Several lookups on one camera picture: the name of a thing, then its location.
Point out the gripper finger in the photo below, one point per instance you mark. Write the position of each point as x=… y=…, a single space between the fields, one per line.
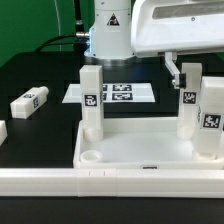
x=179 y=79

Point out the white marker base plate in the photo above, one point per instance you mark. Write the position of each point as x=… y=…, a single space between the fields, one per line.
x=116 y=92

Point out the white desk top tray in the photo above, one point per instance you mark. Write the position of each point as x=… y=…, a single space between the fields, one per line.
x=140 y=143

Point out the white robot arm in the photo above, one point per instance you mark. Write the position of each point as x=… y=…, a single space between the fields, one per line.
x=124 y=29

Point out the white block left edge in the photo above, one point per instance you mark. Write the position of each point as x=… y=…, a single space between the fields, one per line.
x=3 y=131

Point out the white front rail fence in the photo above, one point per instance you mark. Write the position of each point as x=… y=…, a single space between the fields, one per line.
x=112 y=182

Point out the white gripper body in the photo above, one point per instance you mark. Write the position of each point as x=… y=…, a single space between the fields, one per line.
x=180 y=26

